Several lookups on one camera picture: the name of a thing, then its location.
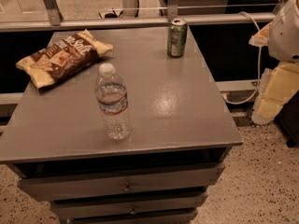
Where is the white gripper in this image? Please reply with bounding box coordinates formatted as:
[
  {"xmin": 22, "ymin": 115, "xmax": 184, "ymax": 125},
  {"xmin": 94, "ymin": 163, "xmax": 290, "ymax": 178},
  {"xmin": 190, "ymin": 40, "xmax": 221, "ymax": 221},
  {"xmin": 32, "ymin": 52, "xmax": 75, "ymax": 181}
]
[{"xmin": 249, "ymin": 4, "xmax": 299, "ymax": 125}]

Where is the clear plastic water bottle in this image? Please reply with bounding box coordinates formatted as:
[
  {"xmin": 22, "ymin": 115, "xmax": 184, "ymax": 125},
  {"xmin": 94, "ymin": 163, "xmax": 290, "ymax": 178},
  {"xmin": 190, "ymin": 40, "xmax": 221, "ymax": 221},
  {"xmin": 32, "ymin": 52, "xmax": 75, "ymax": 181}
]
[{"xmin": 94, "ymin": 63, "xmax": 131, "ymax": 140}]

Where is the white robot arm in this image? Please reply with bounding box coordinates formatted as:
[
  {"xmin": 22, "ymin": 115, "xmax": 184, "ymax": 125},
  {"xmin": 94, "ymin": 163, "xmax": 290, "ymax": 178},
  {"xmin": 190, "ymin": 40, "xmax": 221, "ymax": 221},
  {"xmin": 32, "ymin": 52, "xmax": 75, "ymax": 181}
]
[{"xmin": 249, "ymin": 0, "xmax": 299, "ymax": 125}]

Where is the brown chip bag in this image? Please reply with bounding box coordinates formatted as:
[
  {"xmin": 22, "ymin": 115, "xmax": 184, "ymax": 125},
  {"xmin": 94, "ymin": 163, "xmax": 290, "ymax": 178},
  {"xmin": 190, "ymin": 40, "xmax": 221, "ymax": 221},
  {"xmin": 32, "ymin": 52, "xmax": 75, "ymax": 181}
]
[{"xmin": 16, "ymin": 30, "xmax": 113, "ymax": 89}]

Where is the green soda can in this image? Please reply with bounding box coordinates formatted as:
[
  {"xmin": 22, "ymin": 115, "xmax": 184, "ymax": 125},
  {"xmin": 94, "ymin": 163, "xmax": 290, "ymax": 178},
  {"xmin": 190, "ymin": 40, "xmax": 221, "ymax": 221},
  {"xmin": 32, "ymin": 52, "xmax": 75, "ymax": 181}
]
[{"xmin": 167, "ymin": 18, "xmax": 187, "ymax": 57}]

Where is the dark object behind glass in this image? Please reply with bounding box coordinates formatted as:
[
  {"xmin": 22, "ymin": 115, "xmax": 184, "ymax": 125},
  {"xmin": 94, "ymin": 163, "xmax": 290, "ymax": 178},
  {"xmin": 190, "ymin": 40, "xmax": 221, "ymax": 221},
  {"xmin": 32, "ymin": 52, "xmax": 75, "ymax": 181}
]
[{"xmin": 98, "ymin": 9, "xmax": 123, "ymax": 19}]

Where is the bottom grey drawer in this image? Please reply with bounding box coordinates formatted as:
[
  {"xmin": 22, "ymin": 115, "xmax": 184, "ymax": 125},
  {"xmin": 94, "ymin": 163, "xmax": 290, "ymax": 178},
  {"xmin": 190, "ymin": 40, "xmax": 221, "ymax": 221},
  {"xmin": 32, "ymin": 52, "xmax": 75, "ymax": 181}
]
[{"xmin": 72, "ymin": 208, "xmax": 197, "ymax": 224}]

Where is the grey drawer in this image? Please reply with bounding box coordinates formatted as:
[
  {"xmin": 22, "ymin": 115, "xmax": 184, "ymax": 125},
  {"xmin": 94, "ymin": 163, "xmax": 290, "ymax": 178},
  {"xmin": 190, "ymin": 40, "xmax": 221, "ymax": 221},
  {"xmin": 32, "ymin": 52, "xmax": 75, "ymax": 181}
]
[
  {"xmin": 72, "ymin": 208, "xmax": 197, "ymax": 224},
  {"xmin": 50, "ymin": 190, "xmax": 207, "ymax": 218},
  {"xmin": 18, "ymin": 162, "xmax": 225, "ymax": 202}
]

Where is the middle grey drawer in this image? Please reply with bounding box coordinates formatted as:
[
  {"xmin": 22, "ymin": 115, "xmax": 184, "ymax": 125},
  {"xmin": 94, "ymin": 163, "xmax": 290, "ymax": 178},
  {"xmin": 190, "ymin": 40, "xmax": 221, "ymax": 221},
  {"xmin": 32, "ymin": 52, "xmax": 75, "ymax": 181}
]
[{"xmin": 50, "ymin": 190, "xmax": 207, "ymax": 218}]

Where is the top grey drawer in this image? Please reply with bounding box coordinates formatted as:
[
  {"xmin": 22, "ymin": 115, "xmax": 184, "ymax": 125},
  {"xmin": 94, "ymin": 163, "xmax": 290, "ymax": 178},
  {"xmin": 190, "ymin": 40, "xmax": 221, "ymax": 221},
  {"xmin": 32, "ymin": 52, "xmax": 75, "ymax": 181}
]
[{"xmin": 18, "ymin": 162, "xmax": 225, "ymax": 202}]

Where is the white cable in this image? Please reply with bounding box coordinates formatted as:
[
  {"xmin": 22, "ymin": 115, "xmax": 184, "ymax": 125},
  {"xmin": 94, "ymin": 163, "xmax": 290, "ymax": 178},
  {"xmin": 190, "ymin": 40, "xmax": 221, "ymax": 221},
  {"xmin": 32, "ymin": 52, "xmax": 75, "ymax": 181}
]
[{"xmin": 221, "ymin": 11, "xmax": 263, "ymax": 105}]

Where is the metal window railing frame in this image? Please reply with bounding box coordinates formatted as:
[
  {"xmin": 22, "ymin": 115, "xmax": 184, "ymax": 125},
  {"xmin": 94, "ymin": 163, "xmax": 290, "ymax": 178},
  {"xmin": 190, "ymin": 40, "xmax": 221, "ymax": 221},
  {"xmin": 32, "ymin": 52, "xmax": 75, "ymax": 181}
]
[{"xmin": 0, "ymin": 0, "xmax": 287, "ymax": 33}]

